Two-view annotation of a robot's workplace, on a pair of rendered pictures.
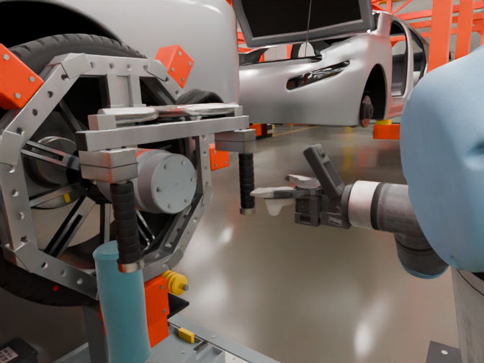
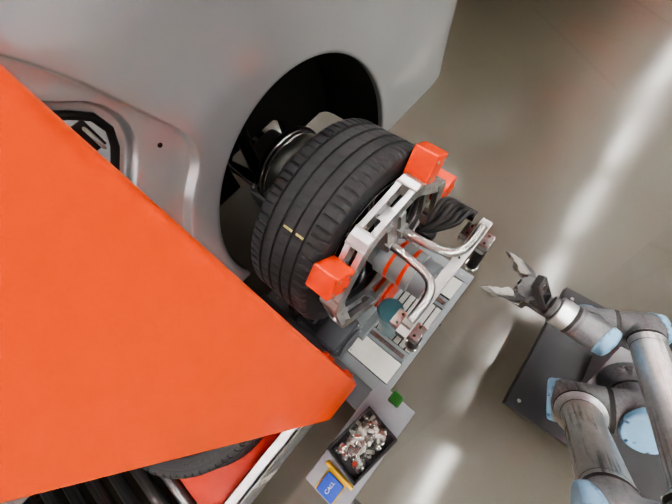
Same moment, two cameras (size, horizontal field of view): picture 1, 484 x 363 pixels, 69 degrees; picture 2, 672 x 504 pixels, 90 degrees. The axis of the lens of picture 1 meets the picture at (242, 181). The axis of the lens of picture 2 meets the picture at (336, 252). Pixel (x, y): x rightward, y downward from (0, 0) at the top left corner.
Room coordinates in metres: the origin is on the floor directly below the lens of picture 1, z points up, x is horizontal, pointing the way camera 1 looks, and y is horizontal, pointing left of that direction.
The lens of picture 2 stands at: (0.37, 0.29, 1.87)
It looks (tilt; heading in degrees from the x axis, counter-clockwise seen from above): 64 degrees down; 19
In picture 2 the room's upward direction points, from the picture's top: 17 degrees counter-clockwise
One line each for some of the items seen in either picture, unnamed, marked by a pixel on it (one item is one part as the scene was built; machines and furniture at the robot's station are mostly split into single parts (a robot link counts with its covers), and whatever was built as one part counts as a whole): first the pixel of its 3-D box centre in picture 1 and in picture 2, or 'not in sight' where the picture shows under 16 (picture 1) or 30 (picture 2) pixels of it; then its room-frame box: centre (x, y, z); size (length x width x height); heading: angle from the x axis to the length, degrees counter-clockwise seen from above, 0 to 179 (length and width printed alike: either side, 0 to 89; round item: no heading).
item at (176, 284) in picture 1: (152, 274); not in sight; (0.99, 0.28, 0.51); 0.29 x 0.06 x 0.06; 53
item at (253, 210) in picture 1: (246, 181); (476, 257); (0.83, -0.01, 0.83); 0.04 x 0.04 x 0.16
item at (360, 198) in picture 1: (365, 204); (561, 312); (0.66, -0.24, 0.81); 0.10 x 0.05 x 0.09; 143
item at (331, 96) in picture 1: (346, 63); not in sight; (5.46, -1.62, 1.49); 4.95 x 1.86 x 1.59; 143
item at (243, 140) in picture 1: (235, 139); (476, 238); (0.84, 0.01, 0.93); 0.09 x 0.05 x 0.05; 53
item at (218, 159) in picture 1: (211, 156); (439, 186); (1.09, 0.09, 0.85); 0.09 x 0.08 x 0.07; 143
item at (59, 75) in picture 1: (125, 176); (385, 251); (0.83, 0.28, 0.85); 0.54 x 0.07 x 0.54; 143
